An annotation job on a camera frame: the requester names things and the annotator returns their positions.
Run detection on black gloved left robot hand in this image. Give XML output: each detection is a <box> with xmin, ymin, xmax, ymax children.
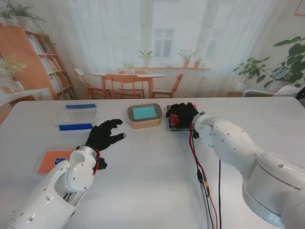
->
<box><xmin>85</xmin><ymin>119</ymin><xmax>127</xmax><ymax>151</ymax></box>

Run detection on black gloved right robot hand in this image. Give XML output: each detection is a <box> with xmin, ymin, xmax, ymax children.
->
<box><xmin>166</xmin><ymin>103</ymin><xmax>200</xmax><ymax>128</ymax></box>

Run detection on black plastic tray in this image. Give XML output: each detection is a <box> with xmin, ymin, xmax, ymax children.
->
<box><xmin>166</xmin><ymin>104</ymin><xmax>199</xmax><ymax>133</ymax></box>

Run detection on brown kraft paper container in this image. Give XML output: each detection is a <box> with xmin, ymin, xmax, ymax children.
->
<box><xmin>127</xmin><ymin>103</ymin><xmax>163</xmax><ymax>130</ymax></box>

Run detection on clear lid with teal label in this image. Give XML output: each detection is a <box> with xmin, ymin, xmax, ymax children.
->
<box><xmin>127</xmin><ymin>103</ymin><xmax>163</xmax><ymax>122</ymax></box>

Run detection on clear lid with orange label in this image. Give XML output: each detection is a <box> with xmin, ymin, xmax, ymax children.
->
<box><xmin>34</xmin><ymin>149</ymin><xmax>76</xmax><ymax>177</ymax></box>

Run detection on clear container with blue clips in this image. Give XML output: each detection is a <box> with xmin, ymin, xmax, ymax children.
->
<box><xmin>54</xmin><ymin>103</ymin><xmax>100</xmax><ymax>132</ymax></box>

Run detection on printed room backdrop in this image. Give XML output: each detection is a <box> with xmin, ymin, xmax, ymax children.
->
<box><xmin>0</xmin><ymin>0</ymin><xmax>305</xmax><ymax>105</ymax></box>

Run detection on black stand clamp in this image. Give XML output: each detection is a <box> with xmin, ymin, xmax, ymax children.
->
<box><xmin>296</xmin><ymin>86</ymin><xmax>305</xmax><ymax>102</ymax></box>

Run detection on red black left arm cable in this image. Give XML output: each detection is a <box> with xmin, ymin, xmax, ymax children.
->
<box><xmin>91</xmin><ymin>148</ymin><xmax>101</xmax><ymax>177</ymax></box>

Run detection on red black arm cable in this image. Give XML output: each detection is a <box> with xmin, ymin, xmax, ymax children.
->
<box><xmin>188</xmin><ymin>121</ymin><xmax>222</xmax><ymax>229</ymax></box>
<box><xmin>91</xmin><ymin>148</ymin><xmax>101</xmax><ymax>177</ymax></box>

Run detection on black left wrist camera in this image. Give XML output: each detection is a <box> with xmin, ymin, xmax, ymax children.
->
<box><xmin>95</xmin><ymin>157</ymin><xmax>108</xmax><ymax>171</ymax></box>

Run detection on red black right arm cable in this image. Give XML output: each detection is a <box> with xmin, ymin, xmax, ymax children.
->
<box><xmin>188</xmin><ymin>121</ymin><xmax>222</xmax><ymax>229</ymax></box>

